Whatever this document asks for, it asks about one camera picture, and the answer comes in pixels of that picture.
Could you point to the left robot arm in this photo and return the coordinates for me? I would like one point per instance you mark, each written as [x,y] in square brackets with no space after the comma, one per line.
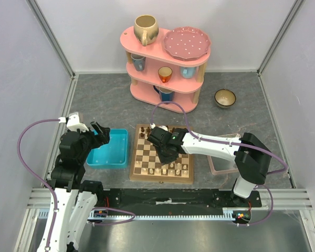
[72,199]

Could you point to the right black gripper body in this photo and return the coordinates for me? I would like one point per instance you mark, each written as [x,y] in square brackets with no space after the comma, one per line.
[156,137]

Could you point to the beige ceramic mug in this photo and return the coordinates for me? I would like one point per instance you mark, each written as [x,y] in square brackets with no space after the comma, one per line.
[146,29]

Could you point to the blue plastic bin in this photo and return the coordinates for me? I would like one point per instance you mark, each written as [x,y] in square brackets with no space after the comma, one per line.
[113,155]

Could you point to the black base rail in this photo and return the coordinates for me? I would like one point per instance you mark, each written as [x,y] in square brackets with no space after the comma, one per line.
[175,202]

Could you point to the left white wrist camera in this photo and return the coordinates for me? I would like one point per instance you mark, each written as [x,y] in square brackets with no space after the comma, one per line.
[73,123]

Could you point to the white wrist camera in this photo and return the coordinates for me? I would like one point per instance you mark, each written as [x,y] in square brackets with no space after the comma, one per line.
[164,127]
[73,123]

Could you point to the pink three-tier shelf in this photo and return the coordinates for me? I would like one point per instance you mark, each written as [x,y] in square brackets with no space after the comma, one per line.
[175,63]

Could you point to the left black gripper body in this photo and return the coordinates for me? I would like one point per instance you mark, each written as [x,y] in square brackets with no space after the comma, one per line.
[95,140]

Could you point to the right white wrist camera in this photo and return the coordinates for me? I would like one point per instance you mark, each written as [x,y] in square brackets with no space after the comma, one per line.
[164,127]

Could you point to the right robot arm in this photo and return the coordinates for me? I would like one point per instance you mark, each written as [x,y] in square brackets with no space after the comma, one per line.
[248,153]

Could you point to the orange cup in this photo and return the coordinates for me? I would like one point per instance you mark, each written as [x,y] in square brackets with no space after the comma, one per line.
[165,74]

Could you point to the light blue mug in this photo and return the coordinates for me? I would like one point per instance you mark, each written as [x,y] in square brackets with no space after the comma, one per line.
[187,72]

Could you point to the grey-blue mug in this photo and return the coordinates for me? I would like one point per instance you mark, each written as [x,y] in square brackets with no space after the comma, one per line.
[138,61]

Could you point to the pink polka dot plate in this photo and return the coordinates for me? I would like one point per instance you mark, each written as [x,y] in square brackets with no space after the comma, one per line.
[186,43]

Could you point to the wooden chess board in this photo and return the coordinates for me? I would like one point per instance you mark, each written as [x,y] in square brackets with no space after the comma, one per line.
[145,152]

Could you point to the dark blue mug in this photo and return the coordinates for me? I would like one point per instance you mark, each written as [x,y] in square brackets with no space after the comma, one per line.
[165,95]

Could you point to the pink clear plastic tray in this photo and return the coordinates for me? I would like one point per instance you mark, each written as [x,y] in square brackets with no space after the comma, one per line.
[222,162]

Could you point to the brown ceramic bowl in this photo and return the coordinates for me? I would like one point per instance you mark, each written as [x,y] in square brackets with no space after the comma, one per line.
[224,98]

